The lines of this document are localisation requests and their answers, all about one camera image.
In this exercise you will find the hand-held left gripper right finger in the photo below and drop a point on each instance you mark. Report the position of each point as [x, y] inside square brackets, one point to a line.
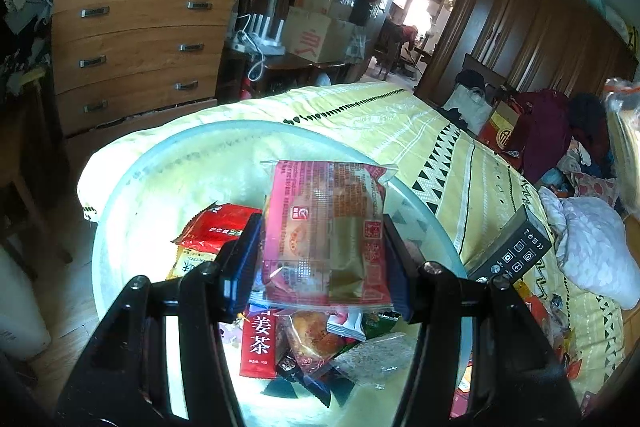
[397, 267]

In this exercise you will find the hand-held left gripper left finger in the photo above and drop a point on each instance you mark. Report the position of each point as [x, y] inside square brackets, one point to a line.
[242, 262]

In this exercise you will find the pink pastry packet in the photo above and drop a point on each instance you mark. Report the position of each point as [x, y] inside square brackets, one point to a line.
[325, 232]

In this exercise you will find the translucent plastic basin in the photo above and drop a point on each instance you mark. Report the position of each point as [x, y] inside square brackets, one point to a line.
[200, 167]

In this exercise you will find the clear packet of yellow cakes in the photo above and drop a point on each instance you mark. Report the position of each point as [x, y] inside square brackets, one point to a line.
[622, 142]

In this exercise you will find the red packet with white text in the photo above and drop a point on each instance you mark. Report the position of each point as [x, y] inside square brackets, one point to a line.
[215, 227]

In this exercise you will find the white and red small packet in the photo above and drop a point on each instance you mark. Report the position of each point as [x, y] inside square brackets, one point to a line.
[345, 326]

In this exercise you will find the red ginger tea packet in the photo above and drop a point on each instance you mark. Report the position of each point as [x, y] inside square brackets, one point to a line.
[257, 342]

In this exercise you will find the clear bag of white granules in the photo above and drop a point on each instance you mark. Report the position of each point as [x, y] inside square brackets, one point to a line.
[375, 359]

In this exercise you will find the clear packet with brown pastry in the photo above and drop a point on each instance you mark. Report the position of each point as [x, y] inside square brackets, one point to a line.
[310, 332]

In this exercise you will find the black appliance box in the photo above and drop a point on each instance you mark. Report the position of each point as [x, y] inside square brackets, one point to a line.
[510, 249]

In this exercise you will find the red and gold box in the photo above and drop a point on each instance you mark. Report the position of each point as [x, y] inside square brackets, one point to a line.
[502, 132]

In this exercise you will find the white tote bag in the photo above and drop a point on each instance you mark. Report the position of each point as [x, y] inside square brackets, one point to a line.
[470, 102]

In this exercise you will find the dark wooden table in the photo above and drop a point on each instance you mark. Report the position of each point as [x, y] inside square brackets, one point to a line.
[285, 72]

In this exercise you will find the white floral pillow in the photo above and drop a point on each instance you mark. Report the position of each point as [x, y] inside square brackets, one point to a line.
[595, 247]

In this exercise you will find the maroon clothes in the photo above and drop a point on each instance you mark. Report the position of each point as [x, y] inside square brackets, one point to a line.
[545, 132]

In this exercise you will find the pile of clothes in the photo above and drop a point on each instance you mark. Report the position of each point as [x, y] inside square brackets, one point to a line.
[590, 147]

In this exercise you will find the white router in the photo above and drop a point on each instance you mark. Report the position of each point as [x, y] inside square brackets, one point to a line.
[262, 34]

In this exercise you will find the wooden chest of drawers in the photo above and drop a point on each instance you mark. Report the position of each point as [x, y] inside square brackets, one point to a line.
[140, 52]

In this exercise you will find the cardboard box with red print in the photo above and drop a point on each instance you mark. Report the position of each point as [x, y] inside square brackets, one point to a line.
[312, 34]

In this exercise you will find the brown wooden wardrobe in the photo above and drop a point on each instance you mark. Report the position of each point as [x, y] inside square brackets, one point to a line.
[540, 22]

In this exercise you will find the heap of clothes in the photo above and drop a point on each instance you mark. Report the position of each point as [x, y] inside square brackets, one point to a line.
[25, 7]

